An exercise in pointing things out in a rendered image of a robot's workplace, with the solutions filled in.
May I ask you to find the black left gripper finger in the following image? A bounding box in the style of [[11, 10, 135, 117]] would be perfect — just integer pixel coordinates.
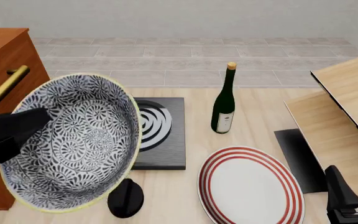
[[0, 107, 54, 150]]

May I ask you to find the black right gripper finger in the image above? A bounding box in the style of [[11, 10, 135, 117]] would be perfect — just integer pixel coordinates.
[[324, 164, 358, 212]]

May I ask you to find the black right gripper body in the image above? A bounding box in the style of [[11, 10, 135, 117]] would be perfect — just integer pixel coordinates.
[[327, 205, 358, 224]]

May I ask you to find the blue-white patterned bowl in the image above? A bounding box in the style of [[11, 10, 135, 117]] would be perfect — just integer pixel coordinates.
[[0, 73, 143, 214]]

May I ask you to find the wooden cabinet drawer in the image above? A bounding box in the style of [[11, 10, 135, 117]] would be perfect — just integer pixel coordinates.
[[0, 30, 51, 116]]

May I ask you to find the wooden cabinet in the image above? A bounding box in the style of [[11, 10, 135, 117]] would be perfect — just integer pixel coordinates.
[[0, 27, 51, 211]]

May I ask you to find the pale wooden rack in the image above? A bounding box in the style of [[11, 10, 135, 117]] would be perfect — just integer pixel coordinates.
[[273, 50, 358, 197]]

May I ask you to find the white plate with red rings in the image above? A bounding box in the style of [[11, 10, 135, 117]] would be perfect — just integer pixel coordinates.
[[196, 146, 306, 224]]

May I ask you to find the dark green wine bottle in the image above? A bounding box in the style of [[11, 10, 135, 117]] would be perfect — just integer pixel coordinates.
[[210, 62, 238, 134]]

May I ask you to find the flat black stove plate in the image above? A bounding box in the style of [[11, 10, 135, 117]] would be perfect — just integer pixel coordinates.
[[131, 97, 187, 171]]

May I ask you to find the brass drawer handle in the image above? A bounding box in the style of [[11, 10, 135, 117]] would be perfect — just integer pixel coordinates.
[[0, 65, 31, 103]]

